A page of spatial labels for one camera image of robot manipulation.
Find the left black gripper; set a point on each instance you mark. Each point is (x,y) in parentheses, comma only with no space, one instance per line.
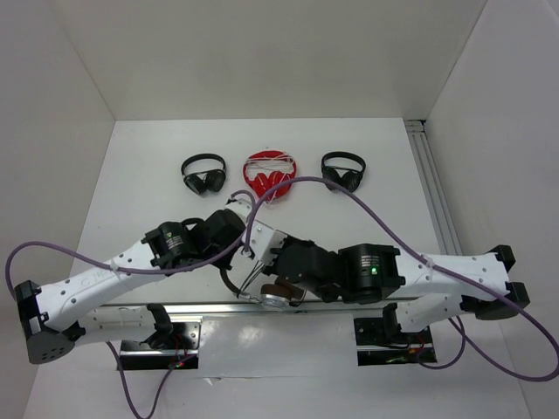
(225,260)

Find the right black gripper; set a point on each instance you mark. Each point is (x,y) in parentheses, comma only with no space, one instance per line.
(300,241)

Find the brown silver headphones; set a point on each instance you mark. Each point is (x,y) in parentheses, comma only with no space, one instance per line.
(279,295)

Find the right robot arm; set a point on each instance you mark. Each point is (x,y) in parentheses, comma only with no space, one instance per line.
(415,292)

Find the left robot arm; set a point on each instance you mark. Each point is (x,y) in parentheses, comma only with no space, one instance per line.
(75,311)

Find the left black headphones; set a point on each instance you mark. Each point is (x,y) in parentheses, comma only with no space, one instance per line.
(203,181)

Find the black headphones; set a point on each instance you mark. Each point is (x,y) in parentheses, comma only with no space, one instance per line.
(203,181)
(348,178)

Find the red headphones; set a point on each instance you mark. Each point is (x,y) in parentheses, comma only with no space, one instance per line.
(268,168)

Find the right black headphones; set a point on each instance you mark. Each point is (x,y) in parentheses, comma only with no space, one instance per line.
(348,178)

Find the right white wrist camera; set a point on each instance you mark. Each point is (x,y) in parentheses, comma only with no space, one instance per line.
(262,240)

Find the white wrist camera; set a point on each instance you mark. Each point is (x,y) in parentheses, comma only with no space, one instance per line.
(262,240)
(242,207)

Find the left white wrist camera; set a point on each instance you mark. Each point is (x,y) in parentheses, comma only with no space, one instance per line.
(242,207)

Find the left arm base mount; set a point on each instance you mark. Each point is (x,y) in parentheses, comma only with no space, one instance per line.
(180,349)

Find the aluminium rail front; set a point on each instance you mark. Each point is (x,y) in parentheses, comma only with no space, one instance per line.
(243,307)

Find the aluminium rail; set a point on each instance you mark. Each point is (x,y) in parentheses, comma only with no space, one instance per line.
(448,240)
(243,307)

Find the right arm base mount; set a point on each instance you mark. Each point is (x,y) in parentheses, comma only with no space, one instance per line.
(375,349)

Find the aluminium rail right side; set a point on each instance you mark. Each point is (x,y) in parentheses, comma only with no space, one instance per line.
(448,240)

